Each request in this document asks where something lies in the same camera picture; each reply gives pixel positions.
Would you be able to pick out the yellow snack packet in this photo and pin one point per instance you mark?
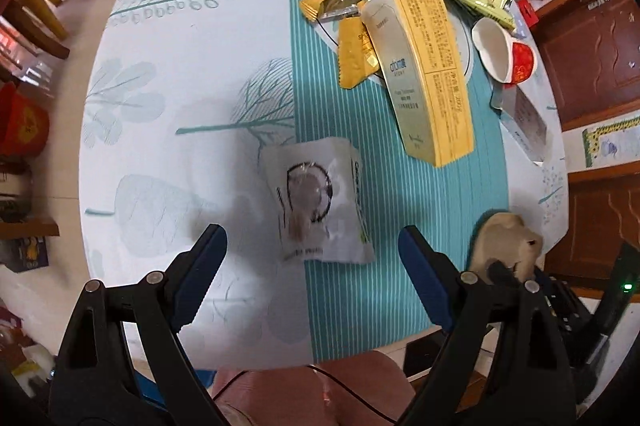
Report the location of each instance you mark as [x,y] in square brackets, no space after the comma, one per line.
[356,54]

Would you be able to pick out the wooden cabinet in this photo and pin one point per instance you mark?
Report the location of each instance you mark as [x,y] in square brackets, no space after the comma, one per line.
[590,51]

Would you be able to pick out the round white plate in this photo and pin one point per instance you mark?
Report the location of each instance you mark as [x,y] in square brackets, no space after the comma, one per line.
[461,44]

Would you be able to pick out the white and red paper cup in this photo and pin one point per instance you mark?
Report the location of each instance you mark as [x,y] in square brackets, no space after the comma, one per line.
[500,51]

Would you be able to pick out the leaf print tablecloth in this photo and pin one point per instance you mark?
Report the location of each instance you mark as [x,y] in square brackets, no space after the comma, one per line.
[175,56]

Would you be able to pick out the small yellow silver packet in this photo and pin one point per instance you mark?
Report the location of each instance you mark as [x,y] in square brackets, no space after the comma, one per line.
[325,4]

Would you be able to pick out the yellow plastic stool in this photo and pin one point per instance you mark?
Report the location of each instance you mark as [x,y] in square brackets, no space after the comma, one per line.
[40,1]

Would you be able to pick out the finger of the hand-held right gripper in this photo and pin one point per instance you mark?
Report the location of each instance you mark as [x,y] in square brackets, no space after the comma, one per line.
[501,270]

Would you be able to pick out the white coconut print snack packet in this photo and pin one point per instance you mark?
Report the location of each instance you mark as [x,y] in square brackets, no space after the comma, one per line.
[320,201]

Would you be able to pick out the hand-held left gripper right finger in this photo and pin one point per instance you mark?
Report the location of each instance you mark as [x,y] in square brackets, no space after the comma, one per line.
[425,276]

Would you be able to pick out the red bucket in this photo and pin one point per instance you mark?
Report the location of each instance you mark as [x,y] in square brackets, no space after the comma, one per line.
[22,121]

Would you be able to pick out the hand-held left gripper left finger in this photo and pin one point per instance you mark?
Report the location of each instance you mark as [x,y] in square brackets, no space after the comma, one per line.
[200,273]

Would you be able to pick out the small grey box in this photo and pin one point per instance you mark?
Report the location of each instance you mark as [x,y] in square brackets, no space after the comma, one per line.
[525,121]

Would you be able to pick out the beige plush toy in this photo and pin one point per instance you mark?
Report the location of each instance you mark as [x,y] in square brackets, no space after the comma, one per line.
[505,238]

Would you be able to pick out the yellow and silver carton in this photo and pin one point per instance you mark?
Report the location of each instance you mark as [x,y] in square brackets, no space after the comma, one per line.
[430,76]

